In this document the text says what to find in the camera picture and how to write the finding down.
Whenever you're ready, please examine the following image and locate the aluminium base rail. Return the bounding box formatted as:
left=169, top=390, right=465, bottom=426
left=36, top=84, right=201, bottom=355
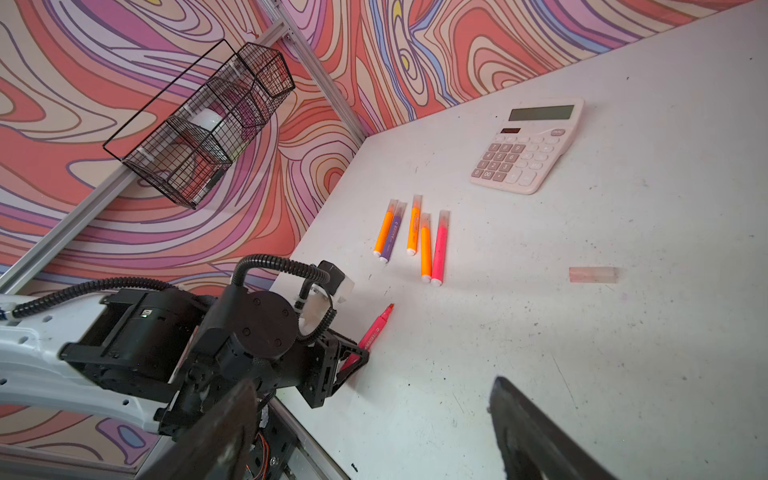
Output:
left=242, top=399, right=349, bottom=480

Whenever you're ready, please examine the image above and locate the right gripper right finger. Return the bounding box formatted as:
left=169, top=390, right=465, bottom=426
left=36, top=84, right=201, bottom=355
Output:
left=489, top=376, right=614, bottom=479

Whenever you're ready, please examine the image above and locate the silver tape roll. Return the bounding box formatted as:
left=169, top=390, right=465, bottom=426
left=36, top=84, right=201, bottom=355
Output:
left=189, top=108, right=227, bottom=135

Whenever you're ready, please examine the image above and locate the orange pen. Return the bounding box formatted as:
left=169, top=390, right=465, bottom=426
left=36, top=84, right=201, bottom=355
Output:
left=373, top=199, right=399, bottom=257
left=407, top=194, right=423, bottom=256
left=419, top=212, right=432, bottom=283

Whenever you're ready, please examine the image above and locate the purple pen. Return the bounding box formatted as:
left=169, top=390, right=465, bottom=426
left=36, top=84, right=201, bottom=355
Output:
left=380, top=201, right=407, bottom=263

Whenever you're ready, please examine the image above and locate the pink calculator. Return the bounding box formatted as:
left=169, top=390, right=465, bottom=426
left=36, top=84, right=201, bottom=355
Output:
left=469, top=98, right=585, bottom=195

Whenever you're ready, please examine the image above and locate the black wire basket left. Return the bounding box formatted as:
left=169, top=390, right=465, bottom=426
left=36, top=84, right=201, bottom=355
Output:
left=102, top=42, right=295, bottom=209

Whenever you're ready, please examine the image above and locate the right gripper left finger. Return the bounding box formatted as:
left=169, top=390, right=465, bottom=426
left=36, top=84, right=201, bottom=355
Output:
left=138, top=380, right=258, bottom=480

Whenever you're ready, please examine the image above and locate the clear pen cap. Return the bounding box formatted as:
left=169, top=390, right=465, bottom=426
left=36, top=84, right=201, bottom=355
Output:
left=569, top=266, right=620, bottom=284

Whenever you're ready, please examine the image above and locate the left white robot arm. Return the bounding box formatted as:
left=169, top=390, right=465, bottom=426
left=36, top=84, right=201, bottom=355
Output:
left=1, top=283, right=369, bottom=437

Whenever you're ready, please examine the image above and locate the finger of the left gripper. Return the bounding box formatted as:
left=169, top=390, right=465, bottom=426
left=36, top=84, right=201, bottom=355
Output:
left=330, top=329, right=370, bottom=396

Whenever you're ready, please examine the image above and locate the pink pen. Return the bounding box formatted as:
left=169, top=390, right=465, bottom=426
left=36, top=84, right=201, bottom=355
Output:
left=358, top=303, right=394, bottom=351
left=431, top=210, right=450, bottom=286

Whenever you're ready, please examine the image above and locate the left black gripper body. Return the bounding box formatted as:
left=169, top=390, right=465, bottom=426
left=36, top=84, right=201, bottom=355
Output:
left=155, top=285, right=336, bottom=435

